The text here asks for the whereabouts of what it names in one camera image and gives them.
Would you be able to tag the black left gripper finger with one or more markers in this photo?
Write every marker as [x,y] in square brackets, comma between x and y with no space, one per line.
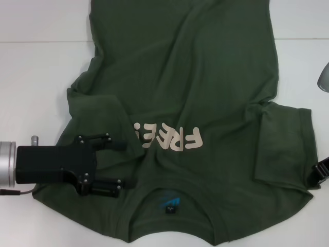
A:
[110,145]
[105,190]

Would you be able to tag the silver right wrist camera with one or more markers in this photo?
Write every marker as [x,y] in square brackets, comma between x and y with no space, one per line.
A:
[324,79]

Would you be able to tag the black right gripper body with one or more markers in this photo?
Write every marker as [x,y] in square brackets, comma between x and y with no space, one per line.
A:
[326,166]

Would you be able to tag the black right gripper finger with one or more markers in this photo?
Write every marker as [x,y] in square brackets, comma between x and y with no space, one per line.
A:
[320,173]

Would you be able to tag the dark green printed t-shirt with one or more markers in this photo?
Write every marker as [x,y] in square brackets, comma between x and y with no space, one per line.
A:
[192,77]

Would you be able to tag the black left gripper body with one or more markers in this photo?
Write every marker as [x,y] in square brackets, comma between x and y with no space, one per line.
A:
[51,164]

